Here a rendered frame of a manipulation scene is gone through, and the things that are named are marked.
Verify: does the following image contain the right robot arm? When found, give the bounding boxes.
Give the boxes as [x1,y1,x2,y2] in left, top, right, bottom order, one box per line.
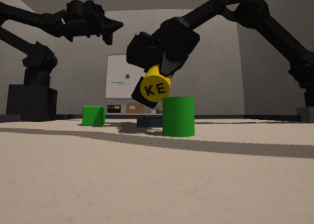
[126,0,314,107]

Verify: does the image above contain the green cube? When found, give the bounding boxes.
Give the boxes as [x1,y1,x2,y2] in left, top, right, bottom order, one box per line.
[82,106,105,126]

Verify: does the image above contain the yellow cylinder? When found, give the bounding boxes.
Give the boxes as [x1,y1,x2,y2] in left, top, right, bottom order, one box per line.
[140,65,172,103]

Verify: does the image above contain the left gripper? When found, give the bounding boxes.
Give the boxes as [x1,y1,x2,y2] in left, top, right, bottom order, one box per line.
[78,0,124,45]

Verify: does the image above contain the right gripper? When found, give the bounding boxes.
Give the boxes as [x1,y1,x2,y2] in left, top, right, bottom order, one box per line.
[131,20,200,108]

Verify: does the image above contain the green cylinder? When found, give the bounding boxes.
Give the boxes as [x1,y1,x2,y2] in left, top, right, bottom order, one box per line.
[163,97,195,137]

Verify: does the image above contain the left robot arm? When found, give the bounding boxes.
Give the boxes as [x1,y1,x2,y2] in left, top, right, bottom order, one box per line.
[0,0,84,87]

